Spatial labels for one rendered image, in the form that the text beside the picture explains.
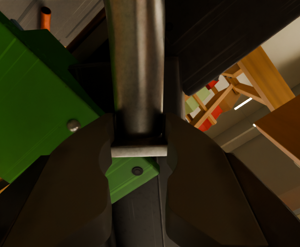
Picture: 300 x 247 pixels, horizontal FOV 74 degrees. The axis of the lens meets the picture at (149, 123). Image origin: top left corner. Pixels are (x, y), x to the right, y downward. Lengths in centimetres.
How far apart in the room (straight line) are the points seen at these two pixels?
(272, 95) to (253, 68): 14
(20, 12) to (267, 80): 85
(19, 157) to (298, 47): 999
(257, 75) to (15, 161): 88
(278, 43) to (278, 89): 881
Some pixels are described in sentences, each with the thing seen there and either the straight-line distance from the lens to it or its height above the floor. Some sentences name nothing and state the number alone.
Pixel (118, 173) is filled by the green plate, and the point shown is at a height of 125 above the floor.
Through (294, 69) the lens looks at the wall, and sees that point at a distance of 1003.
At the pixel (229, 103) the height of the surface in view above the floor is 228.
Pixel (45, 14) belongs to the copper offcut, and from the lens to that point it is 57.
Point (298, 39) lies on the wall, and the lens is 1004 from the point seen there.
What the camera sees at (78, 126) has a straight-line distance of 16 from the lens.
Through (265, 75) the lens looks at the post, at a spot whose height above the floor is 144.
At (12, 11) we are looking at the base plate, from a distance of 55.
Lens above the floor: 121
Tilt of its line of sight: 6 degrees up
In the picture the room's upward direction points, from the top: 141 degrees clockwise
